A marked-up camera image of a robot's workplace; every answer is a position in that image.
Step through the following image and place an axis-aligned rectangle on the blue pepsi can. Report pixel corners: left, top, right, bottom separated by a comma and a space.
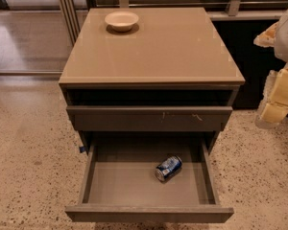
155, 155, 182, 182

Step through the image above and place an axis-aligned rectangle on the taupe drawer cabinet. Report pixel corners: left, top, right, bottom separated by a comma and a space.
59, 8, 244, 148

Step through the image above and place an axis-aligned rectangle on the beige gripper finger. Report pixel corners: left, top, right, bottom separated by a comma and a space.
253, 22, 277, 48
259, 64, 288, 124

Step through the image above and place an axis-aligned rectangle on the open middle drawer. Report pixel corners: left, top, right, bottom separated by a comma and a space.
65, 136, 233, 223

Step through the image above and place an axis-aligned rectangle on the white ceramic bowl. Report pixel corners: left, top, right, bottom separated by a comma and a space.
105, 11, 139, 32

